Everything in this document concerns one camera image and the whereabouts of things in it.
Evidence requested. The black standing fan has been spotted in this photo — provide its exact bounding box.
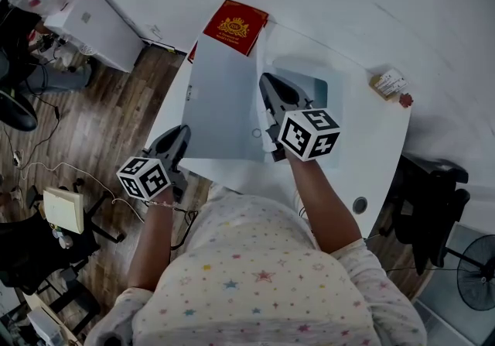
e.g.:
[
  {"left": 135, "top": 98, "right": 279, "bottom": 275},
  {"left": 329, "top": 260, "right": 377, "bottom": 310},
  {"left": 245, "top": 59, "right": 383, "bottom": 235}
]
[{"left": 444, "top": 234, "right": 495, "bottom": 313}]

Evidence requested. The white floor cable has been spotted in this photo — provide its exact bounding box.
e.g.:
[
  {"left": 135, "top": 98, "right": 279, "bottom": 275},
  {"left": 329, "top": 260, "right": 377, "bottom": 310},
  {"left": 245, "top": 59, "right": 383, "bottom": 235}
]
[{"left": 19, "top": 160, "right": 146, "bottom": 224}]

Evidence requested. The white box with lid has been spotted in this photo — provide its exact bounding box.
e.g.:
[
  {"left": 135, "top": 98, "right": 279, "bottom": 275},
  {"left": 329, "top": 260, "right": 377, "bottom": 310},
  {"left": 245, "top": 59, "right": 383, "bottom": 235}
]
[{"left": 180, "top": 25, "right": 345, "bottom": 167}]

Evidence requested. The white star print shirt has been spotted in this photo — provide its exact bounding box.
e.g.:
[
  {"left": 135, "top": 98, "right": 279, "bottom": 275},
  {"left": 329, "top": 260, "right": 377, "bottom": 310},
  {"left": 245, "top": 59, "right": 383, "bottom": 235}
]
[{"left": 84, "top": 183, "right": 428, "bottom": 346}]

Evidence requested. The black office chair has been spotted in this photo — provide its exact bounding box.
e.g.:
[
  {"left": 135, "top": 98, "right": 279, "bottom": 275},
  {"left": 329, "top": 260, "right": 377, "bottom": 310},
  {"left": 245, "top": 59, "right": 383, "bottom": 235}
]
[
  {"left": 381, "top": 154, "right": 471, "bottom": 276},
  {"left": 0, "top": 177, "right": 127, "bottom": 296}
]

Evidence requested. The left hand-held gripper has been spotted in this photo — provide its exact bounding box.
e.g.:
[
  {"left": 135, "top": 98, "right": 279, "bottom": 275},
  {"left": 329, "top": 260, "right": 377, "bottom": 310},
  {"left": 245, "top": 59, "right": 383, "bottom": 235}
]
[{"left": 115, "top": 124, "right": 193, "bottom": 205}]

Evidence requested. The person's left forearm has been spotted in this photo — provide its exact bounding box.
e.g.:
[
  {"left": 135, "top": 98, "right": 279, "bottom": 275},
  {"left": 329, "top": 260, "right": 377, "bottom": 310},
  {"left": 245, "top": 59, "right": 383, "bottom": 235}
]
[{"left": 127, "top": 200, "right": 176, "bottom": 292}]

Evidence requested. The person's right forearm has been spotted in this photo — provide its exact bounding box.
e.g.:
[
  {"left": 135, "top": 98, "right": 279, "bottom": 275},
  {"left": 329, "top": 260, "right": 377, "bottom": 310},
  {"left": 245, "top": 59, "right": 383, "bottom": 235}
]
[{"left": 285, "top": 150, "right": 363, "bottom": 253}]

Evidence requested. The white cabinet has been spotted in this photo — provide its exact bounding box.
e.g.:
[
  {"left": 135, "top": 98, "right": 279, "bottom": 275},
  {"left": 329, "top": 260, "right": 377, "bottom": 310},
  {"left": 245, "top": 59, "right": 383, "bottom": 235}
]
[{"left": 43, "top": 0, "right": 146, "bottom": 74}]

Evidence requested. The cream flat box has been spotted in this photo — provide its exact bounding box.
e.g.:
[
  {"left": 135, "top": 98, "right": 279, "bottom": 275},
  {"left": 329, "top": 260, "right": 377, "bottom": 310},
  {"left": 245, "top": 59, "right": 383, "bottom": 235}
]
[{"left": 42, "top": 187, "right": 86, "bottom": 235}]

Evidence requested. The black rounded bag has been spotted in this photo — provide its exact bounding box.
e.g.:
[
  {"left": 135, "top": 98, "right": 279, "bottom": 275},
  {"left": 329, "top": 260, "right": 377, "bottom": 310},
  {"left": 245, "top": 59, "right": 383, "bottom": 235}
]
[{"left": 0, "top": 88, "right": 39, "bottom": 133}]

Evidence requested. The thin silver bracelet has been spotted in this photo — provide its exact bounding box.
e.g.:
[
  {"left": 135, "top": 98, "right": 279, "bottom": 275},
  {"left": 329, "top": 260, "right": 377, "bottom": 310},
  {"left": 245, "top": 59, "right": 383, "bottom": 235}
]
[{"left": 145, "top": 199, "right": 180, "bottom": 210}]

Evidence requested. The small round white container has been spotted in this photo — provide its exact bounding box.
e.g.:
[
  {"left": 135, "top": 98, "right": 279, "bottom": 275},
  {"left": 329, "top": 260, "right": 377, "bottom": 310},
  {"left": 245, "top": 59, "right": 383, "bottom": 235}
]
[{"left": 52, "top": 226, "right": 75, "bottom": 250}]

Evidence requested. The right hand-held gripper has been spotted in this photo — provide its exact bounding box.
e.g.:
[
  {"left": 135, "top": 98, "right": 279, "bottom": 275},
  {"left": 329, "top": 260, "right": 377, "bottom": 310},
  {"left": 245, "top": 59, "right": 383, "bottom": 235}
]
[{"left": 258, "top": 72, "right": 342, "bottom": 163}]

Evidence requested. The red hardcover book gold print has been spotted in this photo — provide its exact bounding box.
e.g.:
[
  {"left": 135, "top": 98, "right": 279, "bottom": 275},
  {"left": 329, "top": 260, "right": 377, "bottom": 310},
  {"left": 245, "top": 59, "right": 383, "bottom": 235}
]
[{"left": 187, "top": 0, "right": 269, "bottom": 64}]

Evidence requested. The black hanging cable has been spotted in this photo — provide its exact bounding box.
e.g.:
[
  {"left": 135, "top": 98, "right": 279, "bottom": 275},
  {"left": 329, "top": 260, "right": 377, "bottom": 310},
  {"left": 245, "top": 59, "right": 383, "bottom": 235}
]
[{"left": 169, "top": 208, "right": 200, "bottom": 251}]

